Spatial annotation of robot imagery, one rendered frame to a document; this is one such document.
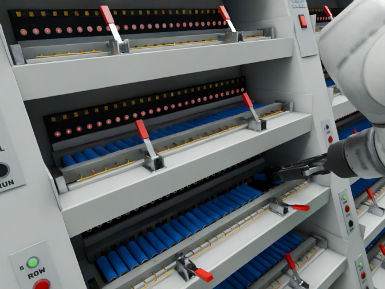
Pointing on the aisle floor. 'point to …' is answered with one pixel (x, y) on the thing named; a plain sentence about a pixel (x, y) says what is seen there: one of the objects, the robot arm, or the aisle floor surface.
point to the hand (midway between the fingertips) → (279, 173)
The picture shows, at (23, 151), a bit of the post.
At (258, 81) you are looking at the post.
